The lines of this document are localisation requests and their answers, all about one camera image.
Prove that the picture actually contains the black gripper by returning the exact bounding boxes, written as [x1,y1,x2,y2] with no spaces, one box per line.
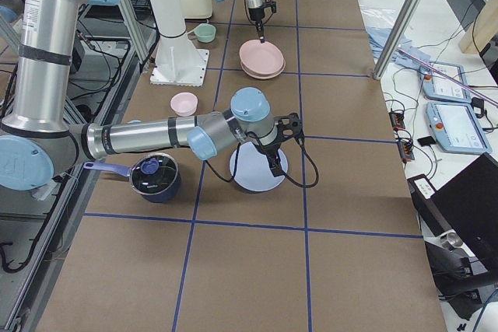
[256,142,282,176]
[247,7,265,43]

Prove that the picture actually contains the blue plate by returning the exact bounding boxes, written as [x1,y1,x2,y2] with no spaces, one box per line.
[229,142,285,192]

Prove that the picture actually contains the pink plate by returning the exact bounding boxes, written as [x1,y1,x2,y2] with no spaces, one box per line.
[239,40,285,74]

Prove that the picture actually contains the cream plate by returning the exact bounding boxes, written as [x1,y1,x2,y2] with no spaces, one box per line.
[240,61,286,80]

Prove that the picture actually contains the green cup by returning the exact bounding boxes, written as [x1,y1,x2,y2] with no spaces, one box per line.
[188,23,216,44]

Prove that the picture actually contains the pink bowl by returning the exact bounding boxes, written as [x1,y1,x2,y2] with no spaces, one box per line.
[170,92,198,117]

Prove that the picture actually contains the dark blue pot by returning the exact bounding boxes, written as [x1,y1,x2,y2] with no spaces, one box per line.
[83,152,181,203]

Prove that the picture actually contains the light blue cloth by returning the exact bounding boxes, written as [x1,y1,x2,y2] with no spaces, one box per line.
[366,26,430,69]

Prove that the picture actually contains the lower teach pendant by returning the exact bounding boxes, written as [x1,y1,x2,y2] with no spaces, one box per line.
[426,101,493,155]

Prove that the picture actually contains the teach pendant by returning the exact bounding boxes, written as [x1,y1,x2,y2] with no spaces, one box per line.
[426,101,493,155]
[419,61,472,103]

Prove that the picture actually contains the upper teach pendant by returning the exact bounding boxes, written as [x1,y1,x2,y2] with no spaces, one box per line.
[419,61,472,103]

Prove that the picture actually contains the black laptop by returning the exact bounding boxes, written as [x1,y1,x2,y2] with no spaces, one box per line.
[412,152,498,259]

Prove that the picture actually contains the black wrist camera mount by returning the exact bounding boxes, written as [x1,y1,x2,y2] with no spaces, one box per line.
[275,113,305,146]

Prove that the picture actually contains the black camera cable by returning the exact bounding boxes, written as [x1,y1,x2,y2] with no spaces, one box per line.
[202,131,321,188]

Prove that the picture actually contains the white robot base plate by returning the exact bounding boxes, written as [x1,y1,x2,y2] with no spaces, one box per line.
[150,47,209,86]

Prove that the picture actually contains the aluminium frame post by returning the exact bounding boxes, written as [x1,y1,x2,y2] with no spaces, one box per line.
[372,0,421,80]

